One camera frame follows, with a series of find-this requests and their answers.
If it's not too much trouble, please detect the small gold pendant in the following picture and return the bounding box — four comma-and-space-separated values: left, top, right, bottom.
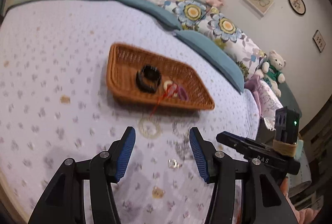
152, 186, 165, 199

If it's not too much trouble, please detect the silver crystal bracelet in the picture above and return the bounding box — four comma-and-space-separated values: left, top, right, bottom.
168, 132, 195, 162

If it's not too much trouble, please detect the clear beaded bracelet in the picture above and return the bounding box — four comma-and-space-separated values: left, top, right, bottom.
137, 117, 163, 139

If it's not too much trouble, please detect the purple spiral hair tie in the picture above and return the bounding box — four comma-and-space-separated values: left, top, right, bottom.
176, 85, 190, 102

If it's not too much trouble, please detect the red string bracelet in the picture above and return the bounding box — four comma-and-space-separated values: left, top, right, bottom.
148, 83, 180, 118

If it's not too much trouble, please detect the cream ring bracelet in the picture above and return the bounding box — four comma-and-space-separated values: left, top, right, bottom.
162, 79, 180, 98

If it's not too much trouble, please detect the black wrist watch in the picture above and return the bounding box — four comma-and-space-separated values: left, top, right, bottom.
136, 65, 161, 94

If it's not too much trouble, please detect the silver chain jewelry pile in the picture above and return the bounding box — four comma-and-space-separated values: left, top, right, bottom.
168, 159, 181, 169

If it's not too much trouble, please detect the right hand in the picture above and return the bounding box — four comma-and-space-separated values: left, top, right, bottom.
280, 177, 320, 224

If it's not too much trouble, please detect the black tracker with green light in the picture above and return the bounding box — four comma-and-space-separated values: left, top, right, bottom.
275, 107, 299, 144

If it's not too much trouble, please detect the pink ruffled pillow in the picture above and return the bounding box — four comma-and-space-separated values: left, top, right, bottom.
244, 75, 283, 131

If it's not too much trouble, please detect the white teddy bear green shirt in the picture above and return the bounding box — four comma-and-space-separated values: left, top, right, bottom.
260, 50, 286, 98

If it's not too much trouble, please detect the right floral pillow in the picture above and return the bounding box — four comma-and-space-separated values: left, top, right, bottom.
197, 7, 266, 81

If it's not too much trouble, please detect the floral pillow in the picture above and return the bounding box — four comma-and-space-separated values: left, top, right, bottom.
197, 7, 266, 81
147, 0, 210, 31

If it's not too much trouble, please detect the lilac floral bedspread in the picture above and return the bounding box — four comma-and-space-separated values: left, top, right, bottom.
1, 0, 259, 223

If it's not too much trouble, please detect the right teal pillow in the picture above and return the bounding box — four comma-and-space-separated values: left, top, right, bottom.
173, 30, 244, 93

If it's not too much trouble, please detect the teal pillow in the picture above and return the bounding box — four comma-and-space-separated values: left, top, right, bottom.
173, 30, 244, 93
116, 0, 182, 30

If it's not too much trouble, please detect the brown wicker basket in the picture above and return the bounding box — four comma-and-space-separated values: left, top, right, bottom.
106, 43, 215, 111

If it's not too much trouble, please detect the left floral pillow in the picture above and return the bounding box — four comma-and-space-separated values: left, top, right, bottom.
147, 0, 210, 31

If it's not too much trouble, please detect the left teal pillow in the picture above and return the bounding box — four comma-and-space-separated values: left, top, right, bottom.
116, 0, 182, 30

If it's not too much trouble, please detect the wall switch plate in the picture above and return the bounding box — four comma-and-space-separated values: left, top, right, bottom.
312, 30, 326, 53

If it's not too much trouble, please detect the round wall picture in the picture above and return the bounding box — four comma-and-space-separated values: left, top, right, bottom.
288, 0, 306, 16

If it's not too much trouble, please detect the butterfly picture frame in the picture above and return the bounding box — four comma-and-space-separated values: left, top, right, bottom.
244, 0, 274, 16

